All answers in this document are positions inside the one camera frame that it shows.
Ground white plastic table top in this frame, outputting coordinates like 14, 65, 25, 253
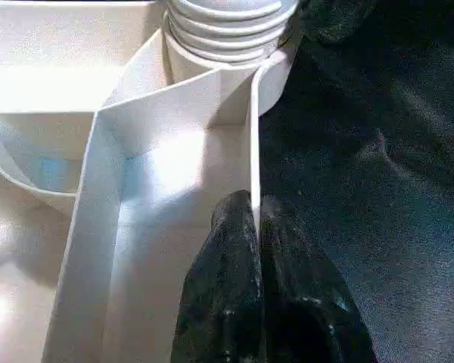
0, 0, 302, 363

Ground black mat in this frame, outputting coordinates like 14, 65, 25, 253
255, 0, 454, 363

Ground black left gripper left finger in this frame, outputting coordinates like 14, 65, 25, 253
172, 190, 266, 363

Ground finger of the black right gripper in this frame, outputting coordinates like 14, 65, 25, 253
287, 0, 368, 51

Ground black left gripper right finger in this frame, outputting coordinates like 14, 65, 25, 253
259, 194, 378, 363

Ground white plastic table leg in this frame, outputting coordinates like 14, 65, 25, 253
166, 0, 300, 65

